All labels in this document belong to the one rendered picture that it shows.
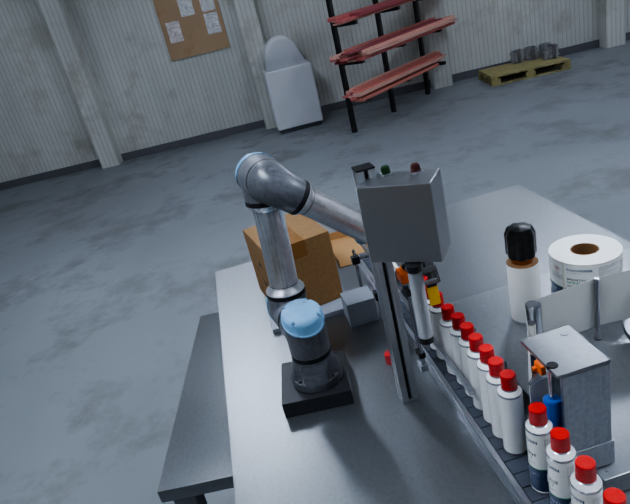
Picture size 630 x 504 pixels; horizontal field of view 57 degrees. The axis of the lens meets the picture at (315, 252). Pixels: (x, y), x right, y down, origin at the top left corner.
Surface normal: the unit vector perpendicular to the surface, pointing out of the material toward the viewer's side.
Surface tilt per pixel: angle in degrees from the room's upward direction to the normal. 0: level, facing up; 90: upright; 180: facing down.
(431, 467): 0
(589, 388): 90
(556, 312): 90
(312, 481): 0
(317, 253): 90
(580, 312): 90
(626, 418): 0
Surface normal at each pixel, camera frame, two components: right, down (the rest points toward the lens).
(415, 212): -0.40, 0.46
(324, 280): 0.37, 0.31
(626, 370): -0.22, -0.89
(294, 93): 0.12, 0.39
